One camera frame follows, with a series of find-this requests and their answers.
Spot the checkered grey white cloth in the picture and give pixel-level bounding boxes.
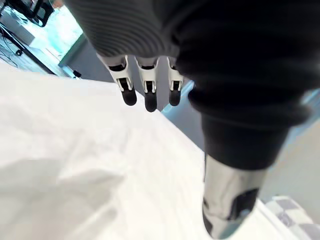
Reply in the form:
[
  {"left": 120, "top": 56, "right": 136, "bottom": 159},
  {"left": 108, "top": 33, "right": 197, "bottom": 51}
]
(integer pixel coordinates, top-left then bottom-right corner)
[{"left": 265, "top": 195, "right": 320, "bottom": 240}]

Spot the black desk frame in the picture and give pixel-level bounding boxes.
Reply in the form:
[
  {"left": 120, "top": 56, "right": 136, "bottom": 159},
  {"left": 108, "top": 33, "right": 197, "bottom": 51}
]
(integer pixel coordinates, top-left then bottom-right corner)
[{"left": 0, "top": 21, "right": 57, "bottom": 75}]

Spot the white bed sheet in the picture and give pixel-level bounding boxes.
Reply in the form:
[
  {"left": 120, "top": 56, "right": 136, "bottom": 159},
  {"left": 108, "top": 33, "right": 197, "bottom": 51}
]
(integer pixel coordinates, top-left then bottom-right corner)
[{"left": 0, "top": 61, "right": 297, "bottom": 240}]

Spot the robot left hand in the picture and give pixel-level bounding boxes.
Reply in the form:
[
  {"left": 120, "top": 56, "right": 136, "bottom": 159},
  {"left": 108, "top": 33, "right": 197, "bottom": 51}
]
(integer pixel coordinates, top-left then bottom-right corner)
[{"left": 64, "top": 0, "right": 320, "bottom": 240}]

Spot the grey box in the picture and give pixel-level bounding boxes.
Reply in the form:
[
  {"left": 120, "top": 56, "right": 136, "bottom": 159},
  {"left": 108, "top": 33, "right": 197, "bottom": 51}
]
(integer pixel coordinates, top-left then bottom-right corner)
[{"left": 0, "top": 12, "right": 35, "bottom": 47}]

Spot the black office chair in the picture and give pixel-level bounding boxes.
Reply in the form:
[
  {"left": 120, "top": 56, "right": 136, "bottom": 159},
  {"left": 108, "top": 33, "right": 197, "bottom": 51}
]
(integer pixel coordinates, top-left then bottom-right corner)
[{"left": 5, "top": 0, "right": 55, "bottom": 28}]

